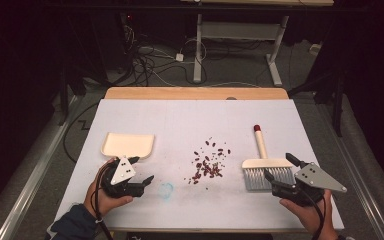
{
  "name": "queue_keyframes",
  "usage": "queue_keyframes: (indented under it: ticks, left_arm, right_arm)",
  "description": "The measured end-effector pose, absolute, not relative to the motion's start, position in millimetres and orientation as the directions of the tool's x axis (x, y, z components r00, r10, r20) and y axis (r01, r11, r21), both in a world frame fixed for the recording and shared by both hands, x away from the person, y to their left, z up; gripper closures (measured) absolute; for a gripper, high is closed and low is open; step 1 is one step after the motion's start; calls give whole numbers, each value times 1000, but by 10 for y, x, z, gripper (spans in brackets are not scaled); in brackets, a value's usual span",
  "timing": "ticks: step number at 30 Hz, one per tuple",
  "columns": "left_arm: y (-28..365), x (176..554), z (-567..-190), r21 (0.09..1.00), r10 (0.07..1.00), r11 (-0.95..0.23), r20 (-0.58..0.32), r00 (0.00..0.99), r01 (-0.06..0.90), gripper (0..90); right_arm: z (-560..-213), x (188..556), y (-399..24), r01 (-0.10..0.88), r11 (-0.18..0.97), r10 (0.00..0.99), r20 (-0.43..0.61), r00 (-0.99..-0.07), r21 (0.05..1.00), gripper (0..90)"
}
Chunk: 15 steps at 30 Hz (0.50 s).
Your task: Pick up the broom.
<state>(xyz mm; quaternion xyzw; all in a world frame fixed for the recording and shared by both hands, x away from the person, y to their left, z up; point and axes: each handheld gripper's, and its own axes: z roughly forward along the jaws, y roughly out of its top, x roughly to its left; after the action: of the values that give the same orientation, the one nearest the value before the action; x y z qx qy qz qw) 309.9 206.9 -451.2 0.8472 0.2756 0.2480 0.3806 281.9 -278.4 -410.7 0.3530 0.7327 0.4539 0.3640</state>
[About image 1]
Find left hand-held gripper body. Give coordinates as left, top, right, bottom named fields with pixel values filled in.
left=100, top=156, right=146, bottom=199

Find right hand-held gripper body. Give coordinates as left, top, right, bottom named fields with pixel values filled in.
left=271, top=161, right=348, bottom=207

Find cream dustpan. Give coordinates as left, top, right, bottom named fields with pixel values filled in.
left=100, top=131, right=156, bottom=161

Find cream hand brush grey bristles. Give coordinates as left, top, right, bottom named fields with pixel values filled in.
left=241, top=124, right=296, bottom=192

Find person's right hand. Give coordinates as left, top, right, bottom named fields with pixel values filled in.
left=278, top=189, right=340, bottom=240

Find person's left hand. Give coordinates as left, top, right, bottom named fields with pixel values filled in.
left=83, top=157, right=135, bottom=218

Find scattered red beans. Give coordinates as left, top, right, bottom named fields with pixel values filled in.
left=183, top=135, right=233, bottom=192

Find white table cover board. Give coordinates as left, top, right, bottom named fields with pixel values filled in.
left=53, top=98, right=345, bottom=232

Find black stand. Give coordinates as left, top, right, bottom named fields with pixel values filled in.
left=288, top=64, right=346, bottom=138

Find wooden table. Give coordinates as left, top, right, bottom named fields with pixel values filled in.
left=103, top=86, right=290, bottom=101

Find light wooden desk top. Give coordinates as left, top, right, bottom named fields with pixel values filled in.
left=179, top=0, right=335, bottom=7

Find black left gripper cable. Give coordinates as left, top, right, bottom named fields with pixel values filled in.
left=91, top=163, right=115, bottom=240

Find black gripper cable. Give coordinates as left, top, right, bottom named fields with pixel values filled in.
left=299, top=189, right=327, bottom=240
left=91, top=163, right=115, bottom=240

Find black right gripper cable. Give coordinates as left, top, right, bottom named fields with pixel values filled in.
left=299, top=189, right=327, bottom=240

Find metal floor rail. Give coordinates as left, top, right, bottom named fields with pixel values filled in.
left=315, top=101, right=384, bottom=240
left=0, top=95, right=83, bottom=240

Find thin black floor cable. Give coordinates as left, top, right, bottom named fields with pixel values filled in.
left=62, top=100, right=100, bottom=165

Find tangle of black floor cables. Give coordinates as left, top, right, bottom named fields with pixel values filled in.
left=111, top=19, right=211, bottom=88

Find white floor cable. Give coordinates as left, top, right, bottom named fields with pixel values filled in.
left=151, top=68, right=263, bottom=89

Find white metal desk frame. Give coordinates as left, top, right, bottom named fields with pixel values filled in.
left=192, top=13, right=290, bottom=88

